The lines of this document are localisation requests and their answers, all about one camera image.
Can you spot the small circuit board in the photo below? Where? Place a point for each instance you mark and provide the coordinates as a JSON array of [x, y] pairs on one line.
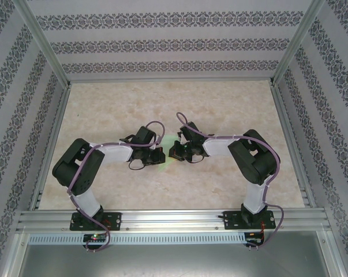
[[254, 240], [95, 237]]

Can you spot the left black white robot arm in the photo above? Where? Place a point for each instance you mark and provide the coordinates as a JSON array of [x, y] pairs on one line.
[[75, 173]]

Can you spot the long aluminium mounting rail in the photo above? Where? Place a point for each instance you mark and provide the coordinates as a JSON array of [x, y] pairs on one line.
[[173, 220]]

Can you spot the aluminium side rail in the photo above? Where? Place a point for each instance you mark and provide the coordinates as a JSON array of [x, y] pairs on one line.
[[287, 130], [54, 138]]

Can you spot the aluminium corner post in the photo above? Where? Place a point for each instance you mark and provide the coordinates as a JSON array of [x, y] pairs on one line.
[[44, 43], [297, 43]]

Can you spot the green square paper sheet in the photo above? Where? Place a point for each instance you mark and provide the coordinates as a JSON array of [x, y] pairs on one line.
[[168, 140]]

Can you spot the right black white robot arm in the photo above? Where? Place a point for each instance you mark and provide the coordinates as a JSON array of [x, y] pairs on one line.
[[251, 164]]

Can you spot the grey metal shelf sheet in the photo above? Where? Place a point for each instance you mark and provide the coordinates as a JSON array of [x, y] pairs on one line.
[[173, 259]]

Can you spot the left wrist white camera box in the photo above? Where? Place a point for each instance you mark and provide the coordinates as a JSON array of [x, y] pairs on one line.
[[154, 145]]

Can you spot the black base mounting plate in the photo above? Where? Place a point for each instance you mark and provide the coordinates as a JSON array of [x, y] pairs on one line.
[[232, 220], [114, 220]]

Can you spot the aluminium frame bar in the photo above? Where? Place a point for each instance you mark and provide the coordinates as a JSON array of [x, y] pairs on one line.
[[13, 254], [333, 254]]

